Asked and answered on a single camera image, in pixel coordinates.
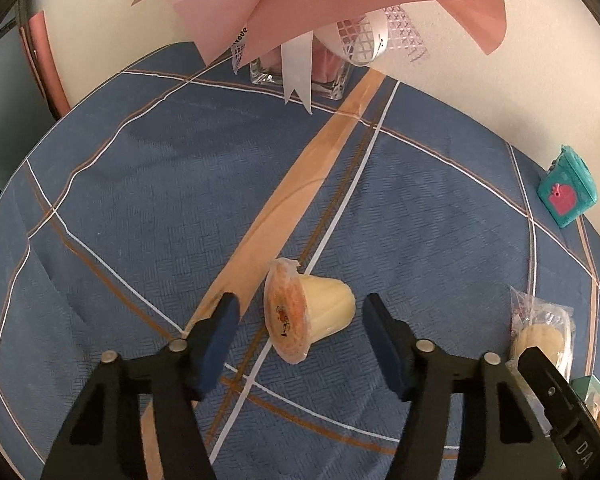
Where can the pink rolled mat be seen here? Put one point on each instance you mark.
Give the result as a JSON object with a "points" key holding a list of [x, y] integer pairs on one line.
{"points": [[45, 60]]}

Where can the teal toy box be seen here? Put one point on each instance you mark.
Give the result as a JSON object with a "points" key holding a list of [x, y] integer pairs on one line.
{"points": [[565, 200]]}

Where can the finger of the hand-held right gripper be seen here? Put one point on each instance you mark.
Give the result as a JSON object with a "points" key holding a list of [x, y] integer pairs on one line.
{"points": [[547, 377]]}

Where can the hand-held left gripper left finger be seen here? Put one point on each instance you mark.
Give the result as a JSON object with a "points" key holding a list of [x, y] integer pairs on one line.
{"points": [[217, 345]]}

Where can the blue plaid tablecloth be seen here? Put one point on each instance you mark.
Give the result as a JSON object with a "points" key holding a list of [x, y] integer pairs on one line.
{"points": [[130, 185]]}

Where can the clear glass vase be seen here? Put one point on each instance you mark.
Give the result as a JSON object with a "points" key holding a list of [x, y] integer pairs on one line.
{"points": [[325, 75]]}

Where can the yellow jelly cup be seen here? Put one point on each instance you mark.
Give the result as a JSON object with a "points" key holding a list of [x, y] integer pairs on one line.
{"points": [[325, 305]]}

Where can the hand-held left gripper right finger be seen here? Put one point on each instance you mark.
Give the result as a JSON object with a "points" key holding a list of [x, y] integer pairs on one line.
{"points": [[385, 345]]}

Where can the dark cabinet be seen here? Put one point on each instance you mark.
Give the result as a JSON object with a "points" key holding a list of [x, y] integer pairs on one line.
{"points": [[5, 110]]}

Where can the clear packet with white bun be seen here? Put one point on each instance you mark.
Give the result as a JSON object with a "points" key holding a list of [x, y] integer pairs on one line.
{"points": [[545, 335]]}

